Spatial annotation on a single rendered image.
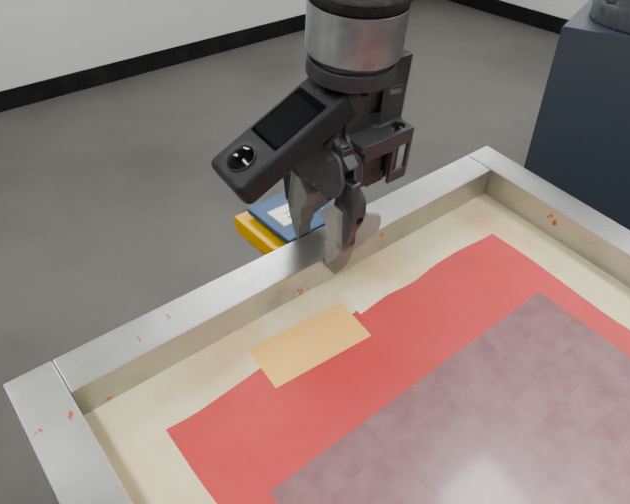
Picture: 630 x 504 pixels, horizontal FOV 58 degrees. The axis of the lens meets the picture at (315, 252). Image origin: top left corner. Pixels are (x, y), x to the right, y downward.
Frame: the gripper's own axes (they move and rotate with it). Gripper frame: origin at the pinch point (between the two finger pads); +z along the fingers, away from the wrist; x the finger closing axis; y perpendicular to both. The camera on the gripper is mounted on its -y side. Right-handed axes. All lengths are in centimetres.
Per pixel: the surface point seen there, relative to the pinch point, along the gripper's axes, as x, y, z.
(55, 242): 161, 4, 124
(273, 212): 19.6, 9.3, 13.0
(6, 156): 244, 9, 132
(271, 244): 15.6, 6.0, 14.3
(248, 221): 22.0, 6.5, 14.9
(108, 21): 301, 94, 103
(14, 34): 301, 42, 99
